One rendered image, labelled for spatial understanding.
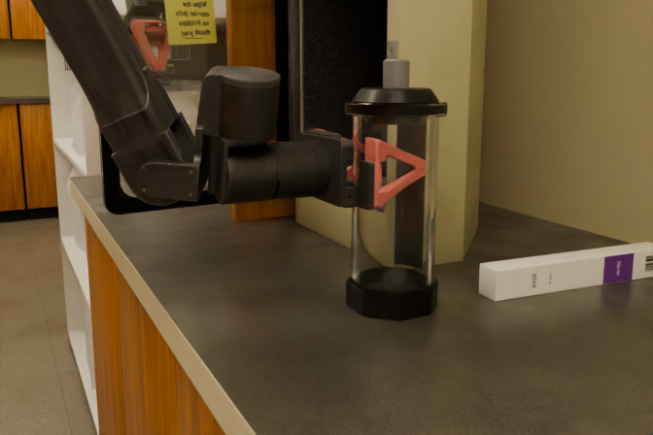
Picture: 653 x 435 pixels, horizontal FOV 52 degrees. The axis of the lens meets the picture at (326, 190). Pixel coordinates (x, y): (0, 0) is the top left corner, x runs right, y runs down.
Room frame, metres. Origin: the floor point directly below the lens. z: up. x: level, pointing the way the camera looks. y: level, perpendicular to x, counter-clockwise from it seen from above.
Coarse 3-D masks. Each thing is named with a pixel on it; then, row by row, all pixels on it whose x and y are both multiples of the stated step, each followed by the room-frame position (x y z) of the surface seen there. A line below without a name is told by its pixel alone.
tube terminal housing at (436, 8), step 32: (416, 0) 0.84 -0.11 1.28; (448, 0) 0.86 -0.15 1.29; (480, 0) 0.97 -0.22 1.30; (416, 32) 0.84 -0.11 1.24; (448, 32) 0.86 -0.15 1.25; (480, 32) 0.99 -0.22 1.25; (416, 64) 0.84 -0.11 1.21; (448, 64) 0.86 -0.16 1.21; (480, 64) 1.00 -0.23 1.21; (448, 96) 0.86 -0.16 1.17; (480, 96) 1.02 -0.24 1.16; (448, 128) 0.86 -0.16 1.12; (480, 128) 1.04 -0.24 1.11; (448, 160) 0.87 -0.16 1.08; (480, 160) 1.07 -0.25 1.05; (448, 192) 0.87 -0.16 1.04; (320, 224) 1.03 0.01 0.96; (448, 224) 0.87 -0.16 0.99; (448, 256) 0.87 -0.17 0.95
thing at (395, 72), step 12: (384, 60) 0.70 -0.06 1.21; (396, 60) 0.69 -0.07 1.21; (408, 60) 0.70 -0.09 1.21; (384, 72) 0.70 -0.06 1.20; (396, 72) 0.69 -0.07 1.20; (408, 72) 0.70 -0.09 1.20; (384, 84) 0.70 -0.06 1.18; (396, 84) 0.69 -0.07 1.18; (408, 84) 0.70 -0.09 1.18; (360, 96) 0.69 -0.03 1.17; (372, 96) 0.68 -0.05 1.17; (384, 96) 0.67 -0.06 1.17; (396, 96) 0.67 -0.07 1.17; (408, 96) 0.67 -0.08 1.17; (420, 96) 0.67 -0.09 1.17; (432, 96) 0.69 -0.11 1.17
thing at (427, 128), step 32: (352, 128) 0.71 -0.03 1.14; (384, 128) 0.66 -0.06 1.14; (416, 128) 0.67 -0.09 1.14; (352, 160) 0.70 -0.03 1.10; (416, 192) 0.67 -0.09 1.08; (352, 224) 0.70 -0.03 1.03; (384, 224) 0.66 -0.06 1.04; (416, 224) 0.67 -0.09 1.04; (352, 256) 0.70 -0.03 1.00; (384, 256) 0.66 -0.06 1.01; (416, 256) 0.67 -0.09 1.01; (384, 288) 0.66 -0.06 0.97; (416, 288) 0.67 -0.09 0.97
